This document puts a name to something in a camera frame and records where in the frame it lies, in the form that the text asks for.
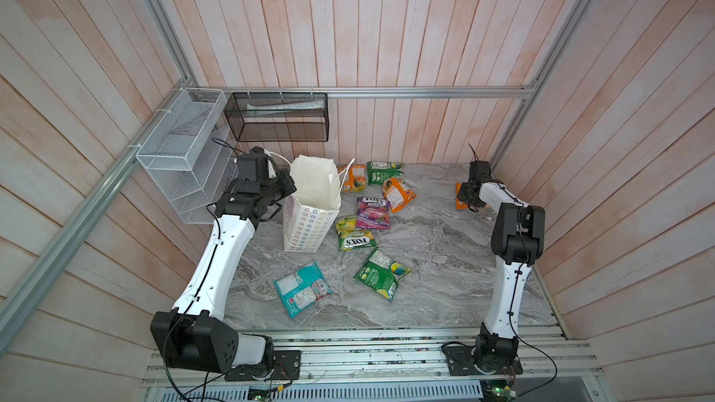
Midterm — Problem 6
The green spring tea candy bag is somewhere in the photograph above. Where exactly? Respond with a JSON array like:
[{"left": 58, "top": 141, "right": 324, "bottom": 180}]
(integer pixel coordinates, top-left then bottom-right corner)
[{"left": 354, "top": 248, "right": 411, "bottom": 302}]

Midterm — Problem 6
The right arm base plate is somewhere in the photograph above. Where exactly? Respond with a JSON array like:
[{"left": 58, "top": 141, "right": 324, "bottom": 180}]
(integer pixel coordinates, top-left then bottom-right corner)
[{"left": 441, "top": 342, "right": 523, "bottom": 377}]

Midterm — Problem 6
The white printed paper bag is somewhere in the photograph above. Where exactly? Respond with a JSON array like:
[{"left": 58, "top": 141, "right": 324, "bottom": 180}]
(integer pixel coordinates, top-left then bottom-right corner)
[{"left": 267, "top": 151, "right": 346, "bottom": 253}]

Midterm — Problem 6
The teal snack bag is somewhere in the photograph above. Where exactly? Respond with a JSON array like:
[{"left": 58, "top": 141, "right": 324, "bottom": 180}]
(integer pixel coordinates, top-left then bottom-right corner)
[{"left": 274, "top": 261, "right": 333, "bottom": 318}]

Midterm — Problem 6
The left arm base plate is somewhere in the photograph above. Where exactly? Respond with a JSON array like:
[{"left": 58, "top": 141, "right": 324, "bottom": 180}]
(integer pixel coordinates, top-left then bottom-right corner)
[{"left": 225, "top": 349, "right": 302, "bottom": 383}]

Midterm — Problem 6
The green yellow Fox's candy bag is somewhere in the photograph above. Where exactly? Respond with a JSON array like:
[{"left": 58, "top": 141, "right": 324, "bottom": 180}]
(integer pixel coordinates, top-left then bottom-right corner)
[{"left": 335, "top": 216, "right": 377, "bottom": 252}]

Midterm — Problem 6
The green snack bag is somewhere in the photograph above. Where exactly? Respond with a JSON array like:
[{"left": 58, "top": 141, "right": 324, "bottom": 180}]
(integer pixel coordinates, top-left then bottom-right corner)
[{"left": 367, "top": 161, "right": 404, "bottom": 185}]

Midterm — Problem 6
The orange snack bag back left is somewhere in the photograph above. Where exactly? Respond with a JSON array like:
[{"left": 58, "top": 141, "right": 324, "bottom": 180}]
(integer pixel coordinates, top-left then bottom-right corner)
[{"left": 339, "top": 164, "right": 368, "bottom": 193}]

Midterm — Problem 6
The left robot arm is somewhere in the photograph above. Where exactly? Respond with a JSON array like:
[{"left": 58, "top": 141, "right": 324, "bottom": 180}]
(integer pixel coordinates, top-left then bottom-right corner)
[{"left": 150, "top": 147, "right": 296, "bottom": 379}]

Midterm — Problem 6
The aluminium frame crossbar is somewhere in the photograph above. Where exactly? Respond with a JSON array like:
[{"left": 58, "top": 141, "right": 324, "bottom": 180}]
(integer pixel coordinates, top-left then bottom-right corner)
[{"left": 197, "top": 86, "right": 536, "bottom": 100}]

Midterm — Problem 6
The black mesh basket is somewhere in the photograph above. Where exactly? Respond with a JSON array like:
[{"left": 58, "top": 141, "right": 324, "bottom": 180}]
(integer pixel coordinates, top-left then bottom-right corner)
[{"left": 223, "top": 91, "right": 330, "bottom": 143}]

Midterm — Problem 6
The orange fruit candy bag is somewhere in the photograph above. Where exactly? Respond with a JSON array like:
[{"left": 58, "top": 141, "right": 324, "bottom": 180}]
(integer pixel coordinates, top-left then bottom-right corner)
[{"left": 455, "top": 182, "right": 469, "bottom": 210}]

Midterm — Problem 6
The orange white snack bag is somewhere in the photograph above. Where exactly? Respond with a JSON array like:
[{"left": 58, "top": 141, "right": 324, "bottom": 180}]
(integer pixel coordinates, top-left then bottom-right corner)
[{"left": 383, "top": 178, "right": 416, "bottom": 213}]

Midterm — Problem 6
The purple Fox's candy bag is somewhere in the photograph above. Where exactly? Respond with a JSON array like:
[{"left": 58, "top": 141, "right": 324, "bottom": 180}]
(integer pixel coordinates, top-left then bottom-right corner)
[{"left": 356, "top": 197, "right": 391, "bottom": 230}]

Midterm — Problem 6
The aluminium mounting rail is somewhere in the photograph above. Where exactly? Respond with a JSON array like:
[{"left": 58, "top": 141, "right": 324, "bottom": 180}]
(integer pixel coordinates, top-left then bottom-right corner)
[{"left": 140, "top": 326, "right": 604, "bottom": 389}]

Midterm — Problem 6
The white wire mesh shelf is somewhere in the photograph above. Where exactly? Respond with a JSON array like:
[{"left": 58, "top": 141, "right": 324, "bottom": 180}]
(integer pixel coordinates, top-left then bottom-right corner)
[{"left": 137, "top": 87, "right": 236, "bottom": 225}]

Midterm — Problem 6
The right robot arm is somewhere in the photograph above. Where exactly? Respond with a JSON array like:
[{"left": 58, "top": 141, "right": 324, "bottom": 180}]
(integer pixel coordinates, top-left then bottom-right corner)
[{"left": 457, "top": 160, "right": 546, "bottom": 374}]

